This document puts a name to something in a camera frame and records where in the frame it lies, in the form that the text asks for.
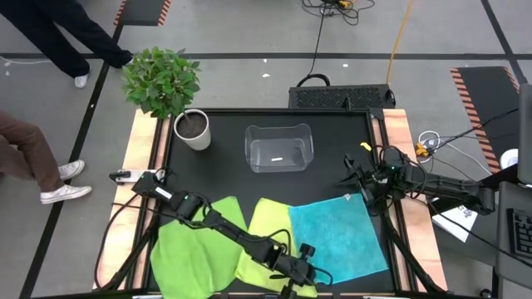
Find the grey monitor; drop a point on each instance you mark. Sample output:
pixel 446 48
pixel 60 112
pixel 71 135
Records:
pixel 525 133

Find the green leafy plant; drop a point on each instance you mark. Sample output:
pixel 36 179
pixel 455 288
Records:
pixel 160 81

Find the grey desk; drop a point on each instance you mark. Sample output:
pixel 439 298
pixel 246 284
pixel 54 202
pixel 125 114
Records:
pixel 500 232

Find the black hazard-striped floor mat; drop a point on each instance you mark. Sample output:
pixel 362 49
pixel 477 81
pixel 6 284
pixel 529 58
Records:
pixel 141 10
pixel 486 104

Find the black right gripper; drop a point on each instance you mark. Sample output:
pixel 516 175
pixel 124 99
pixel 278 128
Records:
pixel 367 180

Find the clear plastic bin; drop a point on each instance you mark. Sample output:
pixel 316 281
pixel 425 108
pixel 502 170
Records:
pixel 278 145

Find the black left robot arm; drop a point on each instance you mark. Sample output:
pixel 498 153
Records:
pixel 232 230

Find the yellow gripper clip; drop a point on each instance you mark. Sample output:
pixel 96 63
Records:
pixel 365 146

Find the black keyboard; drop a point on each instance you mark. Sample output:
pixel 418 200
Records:
pixel 521 232

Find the black desk bar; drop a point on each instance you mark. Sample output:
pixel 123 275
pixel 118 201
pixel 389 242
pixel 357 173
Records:
pixel 498 174

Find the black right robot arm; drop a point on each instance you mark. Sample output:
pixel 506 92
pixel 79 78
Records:
pixel 449 189

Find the black computer case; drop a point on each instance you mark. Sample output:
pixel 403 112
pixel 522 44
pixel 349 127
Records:
pixel 341 97

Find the white plant pot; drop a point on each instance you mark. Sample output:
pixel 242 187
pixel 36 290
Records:
pixel 195 141

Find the blue microfiber towel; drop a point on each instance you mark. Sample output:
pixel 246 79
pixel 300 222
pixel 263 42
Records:
pixel 336 236

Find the green microfiber towel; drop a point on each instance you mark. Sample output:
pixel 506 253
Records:
pixel 187 257

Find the white round cup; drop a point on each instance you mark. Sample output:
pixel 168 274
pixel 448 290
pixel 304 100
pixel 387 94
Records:
pixel 510 158

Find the white paper sheet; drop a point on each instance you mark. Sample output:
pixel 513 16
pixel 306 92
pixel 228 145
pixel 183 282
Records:
pixel 455 222

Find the wooden table side board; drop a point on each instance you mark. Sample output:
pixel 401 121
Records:
pixel 399 133
pixel 137 141

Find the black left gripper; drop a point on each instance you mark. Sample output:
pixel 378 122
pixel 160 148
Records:
pixel 293 266

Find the grey metal mount plate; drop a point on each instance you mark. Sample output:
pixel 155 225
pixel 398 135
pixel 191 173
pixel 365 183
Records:
pixel 129 175

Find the yellow-green microfiber towel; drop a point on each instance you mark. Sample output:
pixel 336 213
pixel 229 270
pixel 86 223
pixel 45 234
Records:
pixel 270 216

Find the person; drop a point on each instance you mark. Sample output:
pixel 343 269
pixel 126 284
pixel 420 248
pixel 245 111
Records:
pixel 62 37
pixel 29 153

